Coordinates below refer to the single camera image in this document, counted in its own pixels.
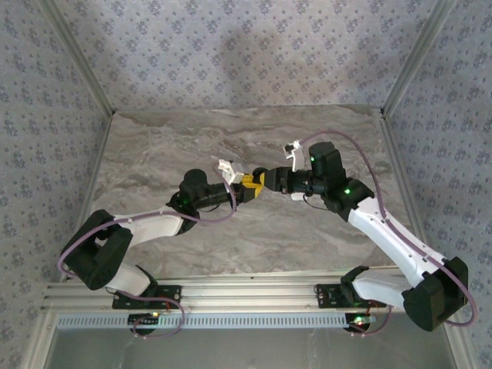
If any black controller board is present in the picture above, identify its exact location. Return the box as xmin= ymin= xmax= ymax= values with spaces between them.
xmin=128 ymin=311 xmax=161 ymax=335
xmin=344 ymin=313 xmax=377 ymax=334

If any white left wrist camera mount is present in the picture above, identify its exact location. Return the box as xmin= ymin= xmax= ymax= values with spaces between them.
xmin=217 ymin=158 xmax=244 ymax=185

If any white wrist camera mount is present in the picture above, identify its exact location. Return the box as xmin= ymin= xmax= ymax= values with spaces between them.
xmin=217 ymin=158 xmax=244 ymax=185
xmin=283 ymin=140 xmax=305 ymax=173

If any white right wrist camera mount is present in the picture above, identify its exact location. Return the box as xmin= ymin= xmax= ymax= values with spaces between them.
xmin=283 ymin=140 xmax=305 ymax=173

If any aluminium table edge rail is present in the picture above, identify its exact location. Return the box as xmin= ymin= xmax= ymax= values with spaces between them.
xmin=379 ymin=115 xmax=439 ymax=280
xmin=61 ymin=113 xmax=116 ymax=280

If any aluminium mounting rail beam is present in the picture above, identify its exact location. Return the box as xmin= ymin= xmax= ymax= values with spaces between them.
xmin=41 ymin=279 xmax=460 ymax=311

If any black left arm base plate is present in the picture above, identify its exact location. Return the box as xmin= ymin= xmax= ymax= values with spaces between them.
xmin=111 ymin=285 xmax=182 ymax=310

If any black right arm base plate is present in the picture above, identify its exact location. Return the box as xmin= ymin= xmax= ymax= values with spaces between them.
xmin=315 ymin=282 xmax=387 ymax=308

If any grey slotted cable duct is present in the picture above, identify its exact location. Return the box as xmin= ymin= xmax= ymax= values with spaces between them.
xmin=56 ymin=313 xmax=381 ymax=331

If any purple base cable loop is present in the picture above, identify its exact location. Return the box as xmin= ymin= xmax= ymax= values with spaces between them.
xmin=131 ymin=294 xmax=186 ymax=341
xmin=350 ymin=303 xmax=393 ymax=338

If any aluminium frame post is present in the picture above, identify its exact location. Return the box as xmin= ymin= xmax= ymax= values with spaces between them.
xmin=36 ymin=0 xmax=117 ymax=116
xmin=380 ymin=0 xmax=460 ymax=118

